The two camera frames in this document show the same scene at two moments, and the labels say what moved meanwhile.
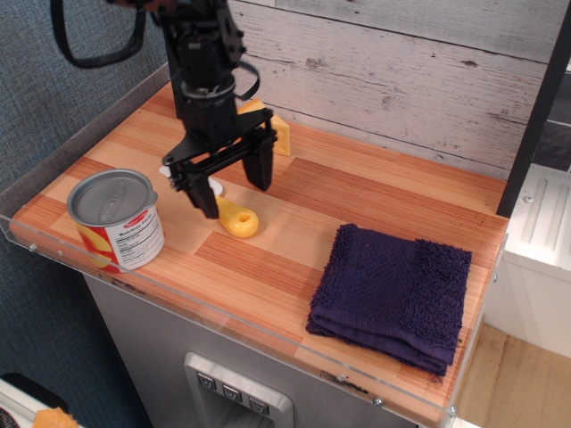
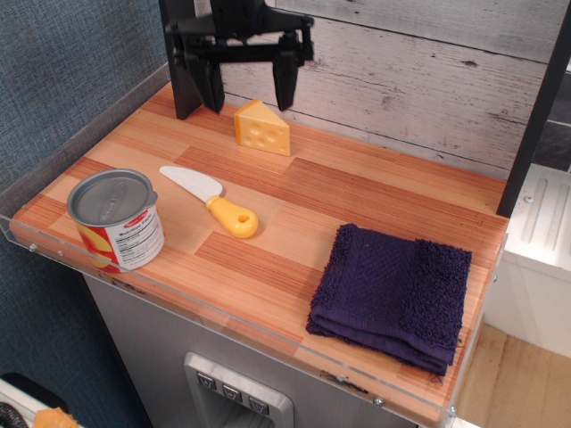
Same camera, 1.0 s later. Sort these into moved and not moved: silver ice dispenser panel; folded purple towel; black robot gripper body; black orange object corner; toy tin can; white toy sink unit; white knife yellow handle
Moved: black robot gripper body
Not moved: white toy sink unit; toy tin can; black orange object corner; folded purple towel; silver ice dispenser panel; white knife yellow handle
